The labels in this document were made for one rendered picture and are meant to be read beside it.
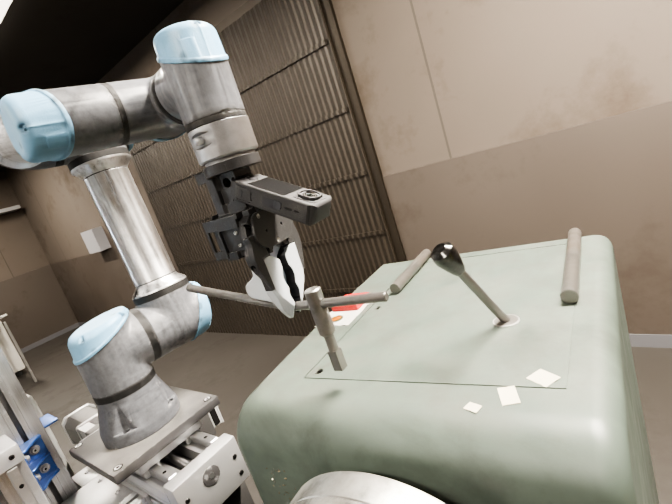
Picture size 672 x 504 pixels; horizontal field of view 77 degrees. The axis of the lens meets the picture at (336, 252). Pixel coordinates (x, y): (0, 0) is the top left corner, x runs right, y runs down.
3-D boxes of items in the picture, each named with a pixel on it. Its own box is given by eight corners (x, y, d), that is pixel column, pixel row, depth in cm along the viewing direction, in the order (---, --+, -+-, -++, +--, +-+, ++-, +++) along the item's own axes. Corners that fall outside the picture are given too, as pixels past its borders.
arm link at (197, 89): (196, 44, 54) (227, 14, 48) (226, 129, 57) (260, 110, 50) (136, 48, 49) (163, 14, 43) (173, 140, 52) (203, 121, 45)
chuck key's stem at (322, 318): (351, 363, 55) (323, 284, 53) (343, 373, 53) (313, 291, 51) (338, 363, 56) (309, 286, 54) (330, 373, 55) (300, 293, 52)
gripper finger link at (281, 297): (266, 318, 58) (245, 255, 56) (300, 316, 54) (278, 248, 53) (252, 328, 55) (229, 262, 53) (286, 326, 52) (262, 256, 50)
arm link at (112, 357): (84, 392, 84) (53, 332, 81) (148, 356, 92) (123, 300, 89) (99, 405, 75) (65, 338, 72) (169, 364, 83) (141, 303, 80)
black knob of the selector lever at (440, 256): (444, 273, 55) (434, 239, 54) (468, 270, 53) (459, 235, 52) (434, 285, 52) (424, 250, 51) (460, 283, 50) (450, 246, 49)
